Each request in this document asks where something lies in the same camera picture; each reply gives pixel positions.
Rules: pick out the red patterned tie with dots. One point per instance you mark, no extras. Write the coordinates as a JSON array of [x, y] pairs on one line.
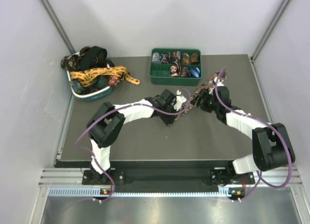
[[113, 81]]

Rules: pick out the aluminium frame post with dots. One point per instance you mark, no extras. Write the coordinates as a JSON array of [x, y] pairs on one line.
[[276, 18], [57, 24]]

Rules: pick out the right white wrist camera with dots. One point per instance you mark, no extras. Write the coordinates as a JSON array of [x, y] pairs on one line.
[[215, 84]]

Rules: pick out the green compartment tray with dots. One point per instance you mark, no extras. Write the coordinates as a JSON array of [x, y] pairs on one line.
[[160, 73]]

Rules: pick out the dark red rolled tie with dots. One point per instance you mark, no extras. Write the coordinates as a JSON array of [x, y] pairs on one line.
[[165, 58]]

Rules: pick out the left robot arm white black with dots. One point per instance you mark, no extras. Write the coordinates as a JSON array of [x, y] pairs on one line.
[[106, 124]]

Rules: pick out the green patterned tie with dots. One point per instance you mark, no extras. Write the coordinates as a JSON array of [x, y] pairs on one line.
[[76, 86]]

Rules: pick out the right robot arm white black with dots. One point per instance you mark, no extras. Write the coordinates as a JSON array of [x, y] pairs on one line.
[[271, 145]]

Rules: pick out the dark floral tie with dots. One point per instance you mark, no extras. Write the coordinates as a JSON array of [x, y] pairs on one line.
[[69, 63]]

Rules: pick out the brown floral tie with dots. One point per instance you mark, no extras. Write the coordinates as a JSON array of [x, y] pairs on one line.
[[191, 105]]

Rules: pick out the blue striped rolled tie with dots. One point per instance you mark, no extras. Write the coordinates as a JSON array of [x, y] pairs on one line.
[[195, 72]]

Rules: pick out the black tie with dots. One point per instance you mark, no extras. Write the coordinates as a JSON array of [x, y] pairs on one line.
[[93, 57]]

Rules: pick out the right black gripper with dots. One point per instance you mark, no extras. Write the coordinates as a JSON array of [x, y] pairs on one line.
[[204, 94]]

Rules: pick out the yellow patterned tie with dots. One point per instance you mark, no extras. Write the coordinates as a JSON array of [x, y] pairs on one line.
[[85, 78]]

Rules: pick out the teal floral rolled tie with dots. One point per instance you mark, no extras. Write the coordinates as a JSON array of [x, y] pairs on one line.
[[175, 57]]

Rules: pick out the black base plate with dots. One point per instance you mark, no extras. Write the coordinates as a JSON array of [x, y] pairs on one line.
[[171, 176]]

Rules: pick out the left aluminium frame post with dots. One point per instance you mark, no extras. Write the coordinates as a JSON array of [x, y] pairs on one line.
[[57, 24]]

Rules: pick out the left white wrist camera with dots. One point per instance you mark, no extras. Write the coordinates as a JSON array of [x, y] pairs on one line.
[[179, 101]]

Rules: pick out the grey slotted cable duct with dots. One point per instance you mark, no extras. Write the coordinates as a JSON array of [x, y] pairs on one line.
[[101, 192]]

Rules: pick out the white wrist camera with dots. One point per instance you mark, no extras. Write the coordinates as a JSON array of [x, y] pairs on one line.
[[179, 101], [215, 84]]

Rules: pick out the aluminium front rail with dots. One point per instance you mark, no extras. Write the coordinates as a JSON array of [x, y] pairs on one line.
[[72, 177]]

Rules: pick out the right aluminium frame post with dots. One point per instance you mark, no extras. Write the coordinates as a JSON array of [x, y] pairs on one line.
[[276, 18]]

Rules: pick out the white teal basket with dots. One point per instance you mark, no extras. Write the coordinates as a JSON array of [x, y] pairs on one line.
[[98, 89]]

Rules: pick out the pink floral rolled tie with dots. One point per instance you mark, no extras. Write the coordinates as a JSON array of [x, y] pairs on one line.
[[175, 70]]

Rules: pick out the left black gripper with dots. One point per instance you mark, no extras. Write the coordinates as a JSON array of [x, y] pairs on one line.
[[169, 120]]

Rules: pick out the brown pink rolled tie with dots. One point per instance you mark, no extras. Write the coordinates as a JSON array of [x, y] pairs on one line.
[[185, 72]]

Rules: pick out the dark brown rolled tie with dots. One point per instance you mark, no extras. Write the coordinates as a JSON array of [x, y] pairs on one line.
[[194, 59]]

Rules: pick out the grey rolled tie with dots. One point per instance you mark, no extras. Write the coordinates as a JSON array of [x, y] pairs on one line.
[[156, 58]]

